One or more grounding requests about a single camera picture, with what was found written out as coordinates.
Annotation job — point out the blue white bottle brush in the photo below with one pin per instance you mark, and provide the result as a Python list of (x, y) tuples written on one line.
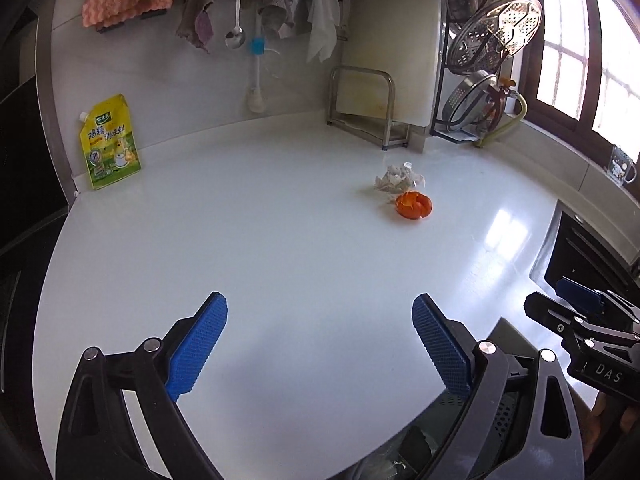
[(254, 100)]

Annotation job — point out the glass mug on sill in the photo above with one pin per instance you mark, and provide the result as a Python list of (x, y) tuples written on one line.
[(621, 169)]

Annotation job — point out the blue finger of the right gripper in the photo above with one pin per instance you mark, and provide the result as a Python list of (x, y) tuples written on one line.
[(550, 314), (582, 292)]

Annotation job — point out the black wire pot rack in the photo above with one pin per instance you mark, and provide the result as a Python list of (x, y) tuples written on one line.
[(456, 14)]

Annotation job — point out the steel cutting board rack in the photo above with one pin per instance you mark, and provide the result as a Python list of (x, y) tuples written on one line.
[(384, 132)]

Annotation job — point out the white hanging cloth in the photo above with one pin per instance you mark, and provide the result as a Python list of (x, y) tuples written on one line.
[(324, 17)]

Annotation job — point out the purple grey hanging cloth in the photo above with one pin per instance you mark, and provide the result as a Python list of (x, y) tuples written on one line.
[(195, 26)]

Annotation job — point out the white cutting board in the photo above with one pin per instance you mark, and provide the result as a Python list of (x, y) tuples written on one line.
[(401, 38)]

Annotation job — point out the steel steamer tray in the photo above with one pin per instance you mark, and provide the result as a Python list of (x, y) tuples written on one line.
[(498, 31)]

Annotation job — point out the steel sink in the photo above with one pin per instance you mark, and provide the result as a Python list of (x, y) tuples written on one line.
[(573, 249)]

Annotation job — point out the trash bin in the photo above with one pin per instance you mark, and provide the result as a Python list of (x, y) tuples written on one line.
[(410, 451)]

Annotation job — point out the orange peel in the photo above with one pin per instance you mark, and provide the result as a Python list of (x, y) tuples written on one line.
[(413, 205)]

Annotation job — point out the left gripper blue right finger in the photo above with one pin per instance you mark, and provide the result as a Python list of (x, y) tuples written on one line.
[(448, 344)]

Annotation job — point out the metal spoon with smiley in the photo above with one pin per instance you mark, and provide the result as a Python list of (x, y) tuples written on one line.
[(236, 37)]

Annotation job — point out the white paper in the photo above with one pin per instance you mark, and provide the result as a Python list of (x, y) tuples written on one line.
[(399, 179)]

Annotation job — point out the window frame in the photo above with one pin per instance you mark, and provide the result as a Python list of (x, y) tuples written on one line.
[(581, 77)]

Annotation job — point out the yellow green refill pouch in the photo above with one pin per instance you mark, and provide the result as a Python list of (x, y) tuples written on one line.
[(107, 142)]

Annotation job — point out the steel pot lid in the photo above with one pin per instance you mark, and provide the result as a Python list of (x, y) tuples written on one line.
[(465, 103)]

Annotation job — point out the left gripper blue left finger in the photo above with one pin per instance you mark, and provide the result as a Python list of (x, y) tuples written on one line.
[(190, 342)]

